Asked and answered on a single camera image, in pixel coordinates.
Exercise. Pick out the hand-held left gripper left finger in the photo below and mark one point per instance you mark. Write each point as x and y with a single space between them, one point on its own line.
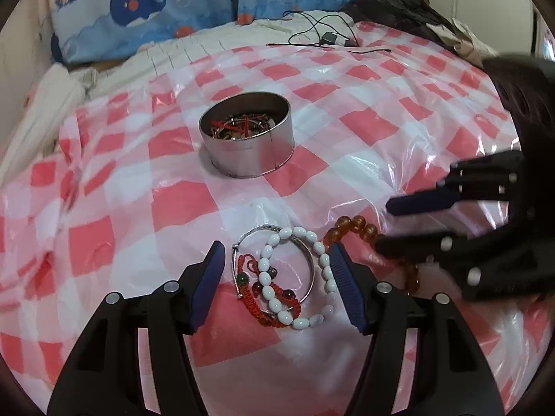
206 286

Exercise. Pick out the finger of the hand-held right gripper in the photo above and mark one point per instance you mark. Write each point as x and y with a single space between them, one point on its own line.
416 203
477 264

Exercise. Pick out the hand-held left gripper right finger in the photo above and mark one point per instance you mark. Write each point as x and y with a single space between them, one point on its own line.
347 290

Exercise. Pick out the silver bangle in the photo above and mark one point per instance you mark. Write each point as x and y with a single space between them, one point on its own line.
237 264

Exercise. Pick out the round metal tin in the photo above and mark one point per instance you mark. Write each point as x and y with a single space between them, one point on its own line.
251 156

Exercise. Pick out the red white checked plastic sheet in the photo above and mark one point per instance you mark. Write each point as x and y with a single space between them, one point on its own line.
130 208

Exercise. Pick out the beige cloth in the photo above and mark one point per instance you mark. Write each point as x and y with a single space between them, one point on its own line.
472 41

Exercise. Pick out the black charger plug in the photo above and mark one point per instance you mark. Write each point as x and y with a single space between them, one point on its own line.
329 39

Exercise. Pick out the black clothing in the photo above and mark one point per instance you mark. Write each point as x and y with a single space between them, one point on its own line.
399 13

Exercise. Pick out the white striped bed sheet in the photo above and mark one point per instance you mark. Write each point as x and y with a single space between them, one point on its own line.
195 45

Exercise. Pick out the white striped quilt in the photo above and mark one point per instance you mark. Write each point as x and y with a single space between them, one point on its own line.
43 108

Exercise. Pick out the blue whale print pillow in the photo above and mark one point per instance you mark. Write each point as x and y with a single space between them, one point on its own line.
143 8

